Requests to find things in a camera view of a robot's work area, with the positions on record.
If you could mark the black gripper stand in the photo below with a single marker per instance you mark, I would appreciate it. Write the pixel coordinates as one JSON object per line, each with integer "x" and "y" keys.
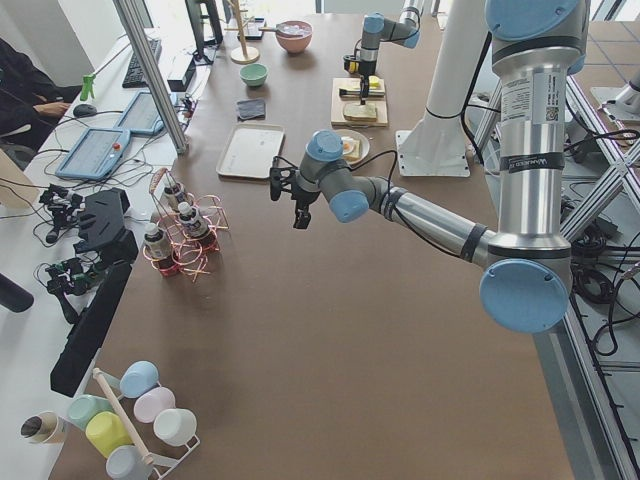
{"x": 102, "y": 229}

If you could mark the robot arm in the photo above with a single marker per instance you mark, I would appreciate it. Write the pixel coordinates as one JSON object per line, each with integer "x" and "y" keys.
{"x": 378, "y": 29}
{"x": 526, "y": 261}

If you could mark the black bar device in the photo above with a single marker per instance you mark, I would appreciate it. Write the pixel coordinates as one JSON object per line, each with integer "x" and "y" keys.
{"x": 87, "y": 336}

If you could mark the wooden cup tree stand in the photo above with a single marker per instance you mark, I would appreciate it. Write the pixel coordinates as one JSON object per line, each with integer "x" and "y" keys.
{"x": 244, "y": 54}

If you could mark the white cup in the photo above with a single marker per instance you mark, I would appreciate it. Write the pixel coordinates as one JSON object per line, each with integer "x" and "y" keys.
{"x": 175, "y": 426}

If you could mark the grey blue cup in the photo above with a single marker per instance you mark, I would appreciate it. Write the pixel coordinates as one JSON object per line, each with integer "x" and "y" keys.
{"x": 125, "y": 463}

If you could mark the yellow cup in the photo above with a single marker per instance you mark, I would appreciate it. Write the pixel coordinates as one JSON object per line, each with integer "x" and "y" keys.
{"x": 106, "y": 432}

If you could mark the lower right bottle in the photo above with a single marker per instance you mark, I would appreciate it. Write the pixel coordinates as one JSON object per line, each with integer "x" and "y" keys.
{"x": 157, "y": 242}

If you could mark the cream rabbit tray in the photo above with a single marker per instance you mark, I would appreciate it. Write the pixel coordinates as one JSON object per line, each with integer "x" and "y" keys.
{"x": 249, "y": 151}

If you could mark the seated person in black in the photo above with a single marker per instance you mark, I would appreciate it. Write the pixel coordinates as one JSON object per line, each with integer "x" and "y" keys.
{"x": 30, "y": 97}

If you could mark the black computer mouse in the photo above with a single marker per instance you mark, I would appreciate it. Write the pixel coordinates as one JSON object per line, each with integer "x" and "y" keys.
{"x": 84, "y": 110}

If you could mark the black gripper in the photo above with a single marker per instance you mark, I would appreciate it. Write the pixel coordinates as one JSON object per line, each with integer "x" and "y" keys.
{"x": 300, "y": 196}
{"x": 364, "y": 70}

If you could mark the mint cup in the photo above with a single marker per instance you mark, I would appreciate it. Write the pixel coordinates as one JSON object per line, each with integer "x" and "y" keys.
{"x": 84, "y": 407}

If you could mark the bread slice on plate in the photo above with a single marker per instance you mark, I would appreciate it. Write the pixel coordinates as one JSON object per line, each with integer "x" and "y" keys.
{"x": 354, "y": 155}

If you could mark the lower left bottle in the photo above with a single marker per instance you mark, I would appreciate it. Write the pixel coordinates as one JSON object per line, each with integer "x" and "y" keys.
{"x": 191, "y": 220}

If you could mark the pink bowl with ice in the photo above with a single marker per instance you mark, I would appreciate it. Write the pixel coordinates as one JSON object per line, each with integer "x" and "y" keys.
{"x": 294, "y": 36}

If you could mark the green clamp tool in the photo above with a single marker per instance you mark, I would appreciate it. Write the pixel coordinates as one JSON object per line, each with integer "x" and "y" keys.
{"x": 87, "y": 88}

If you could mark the white round plate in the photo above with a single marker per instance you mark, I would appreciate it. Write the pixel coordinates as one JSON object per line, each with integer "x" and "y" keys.
{"x": 364, "y": 147}

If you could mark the brown bread slice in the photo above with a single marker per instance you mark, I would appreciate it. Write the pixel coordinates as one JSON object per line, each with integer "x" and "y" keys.
{"x": 357, "y": 111}

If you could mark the grey folded cloth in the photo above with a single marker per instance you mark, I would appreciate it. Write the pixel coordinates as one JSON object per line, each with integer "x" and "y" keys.
{"x": 251, "y": 109}

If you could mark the white wire cup rack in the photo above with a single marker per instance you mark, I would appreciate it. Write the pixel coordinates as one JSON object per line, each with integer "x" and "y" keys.
{"x": 164, "y": 459}

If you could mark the top bottle in rack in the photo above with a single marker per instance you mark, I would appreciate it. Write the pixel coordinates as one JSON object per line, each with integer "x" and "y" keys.
{"x": 174, "y": 195}

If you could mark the paper cup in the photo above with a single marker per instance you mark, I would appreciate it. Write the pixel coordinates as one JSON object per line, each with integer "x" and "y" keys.
{"x": 44, "y": 428}

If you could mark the copper wire bottle rack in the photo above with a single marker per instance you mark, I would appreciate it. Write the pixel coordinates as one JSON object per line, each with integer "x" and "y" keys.
{"x": 189, "y": 256}

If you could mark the mint green bowl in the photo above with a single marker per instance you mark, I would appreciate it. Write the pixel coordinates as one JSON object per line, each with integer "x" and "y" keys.
{"x": 253, "y": 75}

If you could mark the near blue teach pendant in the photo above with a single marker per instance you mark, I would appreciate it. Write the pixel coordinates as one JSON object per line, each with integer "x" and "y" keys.
{"x": 95, "y": 154}

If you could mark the pink cup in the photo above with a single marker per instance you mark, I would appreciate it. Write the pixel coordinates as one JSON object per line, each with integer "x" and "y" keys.
{"x": 149, "y": 405}

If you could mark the far blue teach pendant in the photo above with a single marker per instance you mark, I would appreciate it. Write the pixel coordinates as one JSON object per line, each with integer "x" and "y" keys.
{"x": 141, "y": 116}

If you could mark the bamboo cutting board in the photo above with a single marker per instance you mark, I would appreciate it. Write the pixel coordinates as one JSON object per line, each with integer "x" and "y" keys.
{"x": 346, "y": 90}

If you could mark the aluminium frame post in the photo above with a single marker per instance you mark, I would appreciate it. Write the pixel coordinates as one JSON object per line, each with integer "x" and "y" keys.
{"x": 132, "y": 23}

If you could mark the blue teach pendant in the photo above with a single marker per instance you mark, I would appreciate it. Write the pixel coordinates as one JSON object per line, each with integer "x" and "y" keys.
{"x": 141, "y": 116}
{"x": 95, "y": 154}

